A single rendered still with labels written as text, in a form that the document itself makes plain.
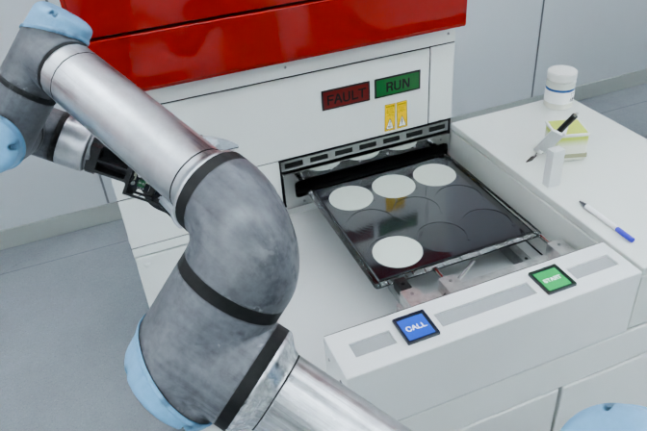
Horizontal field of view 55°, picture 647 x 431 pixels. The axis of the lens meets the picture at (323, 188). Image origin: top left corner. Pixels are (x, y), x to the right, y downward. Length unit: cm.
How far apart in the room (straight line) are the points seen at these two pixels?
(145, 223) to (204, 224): 84
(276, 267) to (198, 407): 15
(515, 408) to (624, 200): 46
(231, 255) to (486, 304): 59
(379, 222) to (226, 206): 78
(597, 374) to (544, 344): 20
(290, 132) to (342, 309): 42
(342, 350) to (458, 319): 20
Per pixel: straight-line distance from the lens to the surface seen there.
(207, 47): 123
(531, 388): 123
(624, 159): 151
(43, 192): 308
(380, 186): 145
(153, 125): 68
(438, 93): 154
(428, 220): 134
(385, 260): 124
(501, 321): 105
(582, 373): 130
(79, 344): 256
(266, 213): 59
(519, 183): 140
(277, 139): 140
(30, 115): 85
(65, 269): 295
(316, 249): 140
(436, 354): 101
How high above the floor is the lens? 169
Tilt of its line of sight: 33 degrees down
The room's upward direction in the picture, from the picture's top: 4 degrees counter-clockwise
